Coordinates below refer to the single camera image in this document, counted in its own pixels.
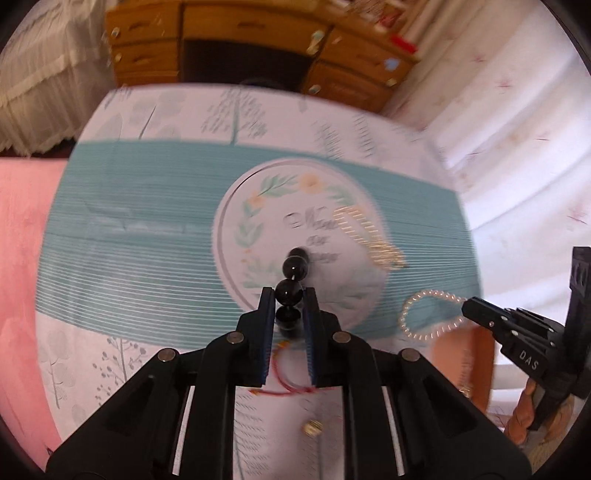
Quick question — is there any black bead bracelet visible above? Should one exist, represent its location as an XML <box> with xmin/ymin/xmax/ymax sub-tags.
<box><xmin>272</xmin><ymin>246</ymin><xmax>312</xmax><ymax>340</ymax></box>

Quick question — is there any red string bracelet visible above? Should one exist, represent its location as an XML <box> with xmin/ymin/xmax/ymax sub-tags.
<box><xmin>248</xmin><ymin>339</ymin><xmax>343</xmax><ymax>397</ymax></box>

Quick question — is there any white pearl bracelet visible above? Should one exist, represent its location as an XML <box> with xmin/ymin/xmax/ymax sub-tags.
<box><xmin>396</xmin><ymin>288</ymin><xmax>469</xmax><ymax>342</ymax></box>

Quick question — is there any gold chain necklace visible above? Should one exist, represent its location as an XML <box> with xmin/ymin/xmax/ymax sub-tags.
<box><xmin>332</xmin><ymin>205</ymin><xmax>410</xmax><ymax>271</ymax></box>

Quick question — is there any pink jewelry box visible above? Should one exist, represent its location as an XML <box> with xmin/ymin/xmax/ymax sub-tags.
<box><xmin>430</xmin><ymin>324</ymin><xmax>495</xmax><ymax>413</ymax></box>

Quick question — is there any person's right hand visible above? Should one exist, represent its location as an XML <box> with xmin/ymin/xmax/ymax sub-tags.
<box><xmin>504</xmin><ymin>379</ymin><xmax>537</xmax><ymax>446</ymax></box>

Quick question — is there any small gold earring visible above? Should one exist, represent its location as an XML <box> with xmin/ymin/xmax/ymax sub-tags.
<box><xmin>303</xmin><ymin>419</ymin><xmax>324</xmax><ymax>438</ymax></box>

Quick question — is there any teal floral tablecloth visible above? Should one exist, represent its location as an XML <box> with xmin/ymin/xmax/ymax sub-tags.
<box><xmin>34</xmin><ymin>83</ymin><xmax>484</xmax><ymax>480</ymax></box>

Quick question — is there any white floral curtain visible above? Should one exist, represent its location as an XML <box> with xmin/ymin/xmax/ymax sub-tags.
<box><xmin>386</xmin><ymin>1</ymin><xmax>590</xmax><ymax>321</ymax></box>

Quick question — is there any pink bedspread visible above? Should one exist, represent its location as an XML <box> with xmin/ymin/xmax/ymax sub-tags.
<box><xmin>1</xmin><ymin>158</ymin><xmax>66</xmax><ymax>468</ymax></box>

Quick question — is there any wooden desk with drawers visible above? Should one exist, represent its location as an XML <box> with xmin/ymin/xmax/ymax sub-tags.
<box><xmin>105</xmin><ymin>1</ymin><xmax>418</xmax><ymax>113</ymax></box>

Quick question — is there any white lace covered furniture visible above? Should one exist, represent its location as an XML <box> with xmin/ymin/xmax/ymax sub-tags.
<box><xmin>1</xmin><ymin>1</ymin><xmax>118</xmax><ymax>156</ymax></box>

